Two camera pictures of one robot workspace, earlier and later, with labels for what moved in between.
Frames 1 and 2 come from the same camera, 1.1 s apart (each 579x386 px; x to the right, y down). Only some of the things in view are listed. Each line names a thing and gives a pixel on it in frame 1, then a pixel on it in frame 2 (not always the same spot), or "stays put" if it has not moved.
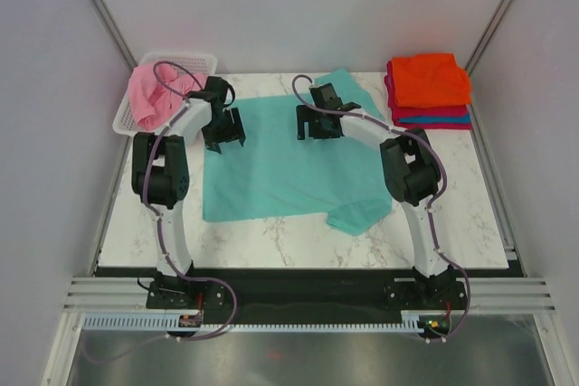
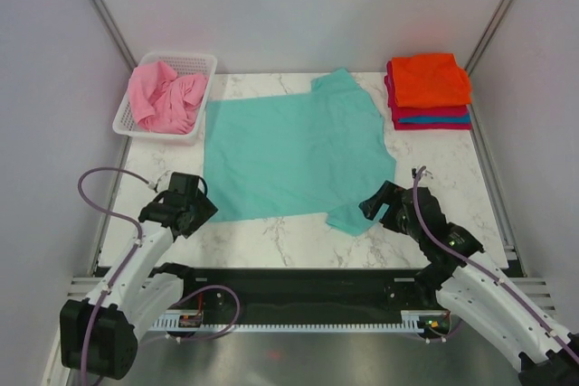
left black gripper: x=235 y=132 to x=205 y=210
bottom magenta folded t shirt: x=445 y=126 stays put
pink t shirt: x=151 y=102 stays put
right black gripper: x=306 y=114 to x=388 y=193
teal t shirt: x=275 y=174 stays put
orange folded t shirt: x=425 y=80 stays put
